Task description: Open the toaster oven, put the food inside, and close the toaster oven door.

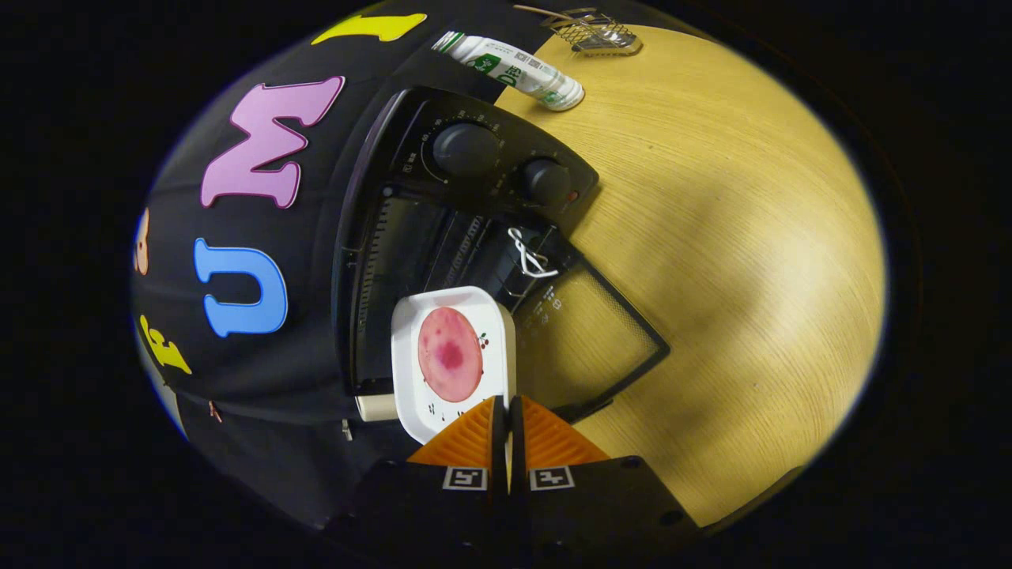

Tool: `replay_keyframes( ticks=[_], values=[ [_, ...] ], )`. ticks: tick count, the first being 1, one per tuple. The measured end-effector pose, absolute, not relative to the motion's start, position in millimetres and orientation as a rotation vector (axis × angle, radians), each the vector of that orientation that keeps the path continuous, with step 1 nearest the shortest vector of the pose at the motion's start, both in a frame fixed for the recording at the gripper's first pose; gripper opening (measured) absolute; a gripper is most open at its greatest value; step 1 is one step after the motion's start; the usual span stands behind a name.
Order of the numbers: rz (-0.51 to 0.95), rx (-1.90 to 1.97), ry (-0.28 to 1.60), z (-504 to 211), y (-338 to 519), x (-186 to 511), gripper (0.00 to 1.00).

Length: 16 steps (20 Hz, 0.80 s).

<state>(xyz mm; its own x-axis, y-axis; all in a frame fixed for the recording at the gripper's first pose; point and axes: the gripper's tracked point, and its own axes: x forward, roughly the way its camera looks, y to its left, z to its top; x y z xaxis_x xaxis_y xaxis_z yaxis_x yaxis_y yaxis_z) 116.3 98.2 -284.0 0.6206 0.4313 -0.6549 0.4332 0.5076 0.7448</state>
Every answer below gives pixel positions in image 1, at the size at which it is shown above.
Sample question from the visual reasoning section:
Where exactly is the pink round bun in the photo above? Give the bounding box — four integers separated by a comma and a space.
417, 307, 484, 403

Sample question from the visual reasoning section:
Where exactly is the wire basket holder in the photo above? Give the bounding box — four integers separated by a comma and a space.
542, 8, 643, 56

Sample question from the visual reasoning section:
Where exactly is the black backdrop cloth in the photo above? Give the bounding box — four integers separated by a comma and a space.
130, 0, 507, 530

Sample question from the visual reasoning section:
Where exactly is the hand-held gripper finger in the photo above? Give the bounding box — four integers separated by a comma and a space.
336, 395, 511, 558
510, 394, 702, 558

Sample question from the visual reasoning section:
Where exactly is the white bottle with green label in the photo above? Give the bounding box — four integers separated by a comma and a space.
432, 31, 586, 111

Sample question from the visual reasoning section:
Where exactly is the white square plate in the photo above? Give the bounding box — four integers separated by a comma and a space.
391, 286, 517, 445

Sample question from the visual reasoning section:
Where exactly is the white bread toaster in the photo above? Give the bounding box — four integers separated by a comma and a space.
354, 393, 396, 422

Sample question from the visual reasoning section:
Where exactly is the black toaster oven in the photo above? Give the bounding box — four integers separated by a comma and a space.
332, 85, 671, 424

